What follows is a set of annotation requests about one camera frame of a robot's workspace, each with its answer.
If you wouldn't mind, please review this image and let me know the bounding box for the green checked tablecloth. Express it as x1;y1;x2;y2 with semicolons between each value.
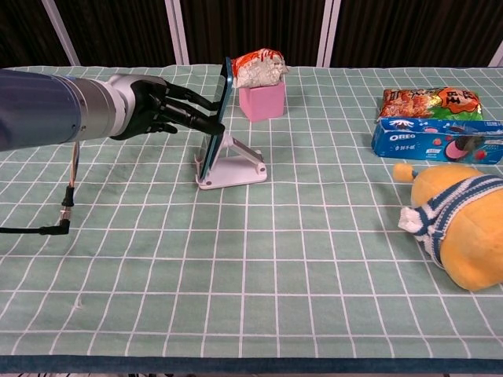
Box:
0;64;503;375

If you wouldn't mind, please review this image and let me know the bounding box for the crumpled orange white snack bag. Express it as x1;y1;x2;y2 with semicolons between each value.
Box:
230;48;291;90

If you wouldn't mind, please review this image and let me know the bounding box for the orange green snack bag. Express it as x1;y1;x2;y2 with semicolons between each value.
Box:
376;86;485;123

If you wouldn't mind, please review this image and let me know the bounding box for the pink cube box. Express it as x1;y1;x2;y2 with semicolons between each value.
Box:
239;80;286;123

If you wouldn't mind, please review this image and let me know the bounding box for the yellow plush toy striped scarf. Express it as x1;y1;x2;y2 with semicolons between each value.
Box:
393;162;503;292

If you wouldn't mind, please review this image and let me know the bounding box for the dark pleated curtain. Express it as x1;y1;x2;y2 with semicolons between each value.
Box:
0;0;503;69

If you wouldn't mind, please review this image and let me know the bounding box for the black cable with connector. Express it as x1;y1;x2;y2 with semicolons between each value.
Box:
0;141;82;237

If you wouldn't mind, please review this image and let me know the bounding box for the black smartphone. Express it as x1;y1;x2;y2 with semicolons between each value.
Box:
198;57;234;180

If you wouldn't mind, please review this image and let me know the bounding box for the white folding phone stand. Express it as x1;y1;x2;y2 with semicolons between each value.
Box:
193;131;269;192

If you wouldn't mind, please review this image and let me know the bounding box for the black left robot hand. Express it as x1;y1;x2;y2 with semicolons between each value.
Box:
111;78;226;141

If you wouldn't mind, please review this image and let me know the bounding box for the blue Oreo cookie box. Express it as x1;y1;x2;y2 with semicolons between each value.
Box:
371;116;503;165

